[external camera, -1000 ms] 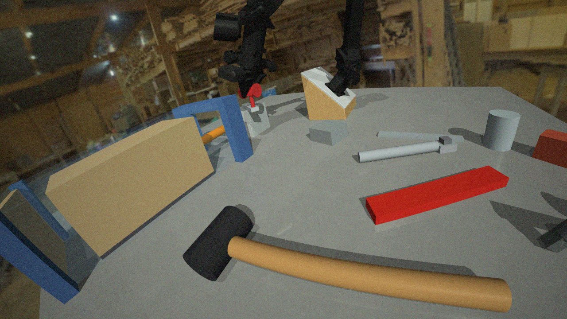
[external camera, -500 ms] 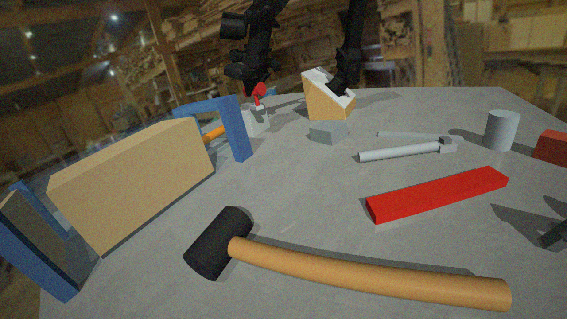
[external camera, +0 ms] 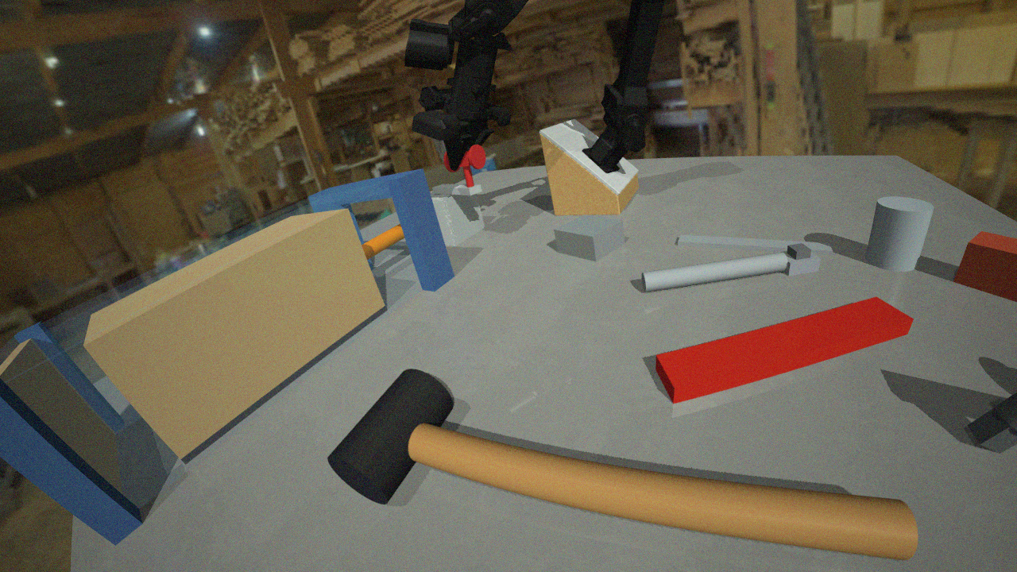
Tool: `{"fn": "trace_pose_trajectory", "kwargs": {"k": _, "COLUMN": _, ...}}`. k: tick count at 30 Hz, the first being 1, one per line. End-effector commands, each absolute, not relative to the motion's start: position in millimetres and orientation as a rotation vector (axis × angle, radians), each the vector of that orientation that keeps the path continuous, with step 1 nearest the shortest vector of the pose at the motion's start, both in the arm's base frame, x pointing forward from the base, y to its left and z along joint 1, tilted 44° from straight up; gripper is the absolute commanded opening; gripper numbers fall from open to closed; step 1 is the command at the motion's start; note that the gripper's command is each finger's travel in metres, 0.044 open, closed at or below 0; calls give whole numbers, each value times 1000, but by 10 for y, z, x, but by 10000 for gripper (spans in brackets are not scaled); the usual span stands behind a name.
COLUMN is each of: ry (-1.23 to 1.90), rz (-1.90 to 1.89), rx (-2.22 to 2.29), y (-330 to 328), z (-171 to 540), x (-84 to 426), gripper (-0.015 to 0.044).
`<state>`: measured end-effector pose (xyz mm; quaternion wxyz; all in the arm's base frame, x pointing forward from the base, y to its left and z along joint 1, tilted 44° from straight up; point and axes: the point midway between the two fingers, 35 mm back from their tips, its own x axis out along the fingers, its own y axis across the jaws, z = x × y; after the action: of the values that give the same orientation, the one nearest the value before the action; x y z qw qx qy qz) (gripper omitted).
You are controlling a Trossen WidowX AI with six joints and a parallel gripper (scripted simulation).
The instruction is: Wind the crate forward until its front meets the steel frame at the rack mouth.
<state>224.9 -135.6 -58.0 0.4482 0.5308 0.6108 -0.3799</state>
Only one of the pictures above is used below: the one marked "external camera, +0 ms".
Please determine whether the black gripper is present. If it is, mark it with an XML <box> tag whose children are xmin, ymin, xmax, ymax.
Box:
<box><xmin>412</xmin><ymin>72</ymin><xmax>512</xmax><ymax>171</ymax></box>

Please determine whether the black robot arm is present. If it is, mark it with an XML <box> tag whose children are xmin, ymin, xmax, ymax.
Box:
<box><xmin>404</xmin><ymin>0</ymin><xmax>665</xmax><ymax>174</ymax></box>

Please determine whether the mallet with black head and wooden handle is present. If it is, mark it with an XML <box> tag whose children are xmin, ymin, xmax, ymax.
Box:
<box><xmin>327</xmin><ymin>369</ymin><xmax>918</xmax><ymax>560</ymax></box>

